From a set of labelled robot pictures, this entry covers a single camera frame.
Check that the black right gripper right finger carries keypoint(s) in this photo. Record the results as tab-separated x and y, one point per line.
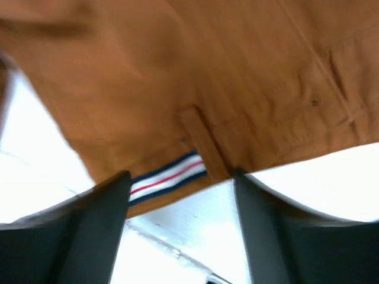
287	242

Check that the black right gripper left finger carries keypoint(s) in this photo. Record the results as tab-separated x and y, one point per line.
75	241

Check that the brown trousers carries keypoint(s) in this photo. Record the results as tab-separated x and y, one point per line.
180	93

